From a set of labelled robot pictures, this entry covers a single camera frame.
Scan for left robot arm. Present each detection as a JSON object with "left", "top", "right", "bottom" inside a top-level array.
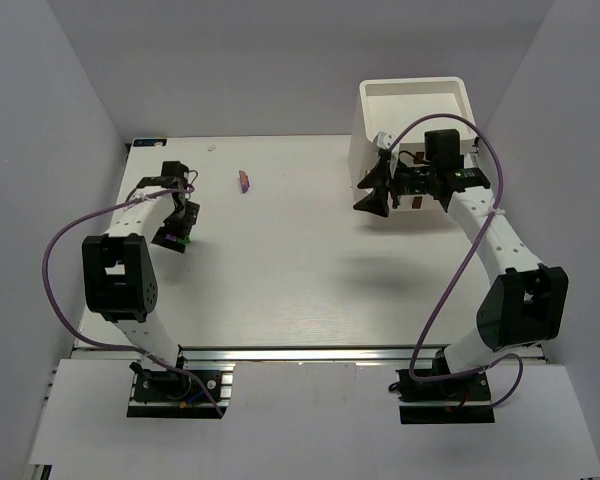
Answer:
[{"left": 82, "top": 161, "right": 200, "bottom": 366}]

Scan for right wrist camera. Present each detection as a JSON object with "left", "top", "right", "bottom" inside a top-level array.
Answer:
[{"left": 374, "top": 131, "right": 399, "bottom": 178}]

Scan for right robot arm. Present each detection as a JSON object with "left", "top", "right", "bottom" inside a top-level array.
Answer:
[{"left": 348, "top": 129, "right": 569, "bottom": 382}]

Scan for blue label sticker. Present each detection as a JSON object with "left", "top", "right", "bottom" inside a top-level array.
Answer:
[{"left": 132, "top": 138, "right": 167, "bottom": 148}]

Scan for white drawer cabinet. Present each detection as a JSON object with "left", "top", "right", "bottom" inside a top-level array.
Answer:
[{"left": 348, "top": 76, "right": 477, "bottom": 203}]

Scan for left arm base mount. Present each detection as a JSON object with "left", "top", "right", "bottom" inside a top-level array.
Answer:
[{"left": 126, "top": 357, "right": 233, "bottom": 419}]

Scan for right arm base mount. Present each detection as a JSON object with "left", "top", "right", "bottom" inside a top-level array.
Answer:
[{"left": 387, "top": 369, "right": 495, "bottom": 425}]

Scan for aluminium rail front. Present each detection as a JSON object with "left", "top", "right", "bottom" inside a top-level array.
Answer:
[{"left": 69, "top": 344, "right": 546, "bottom": 363}]

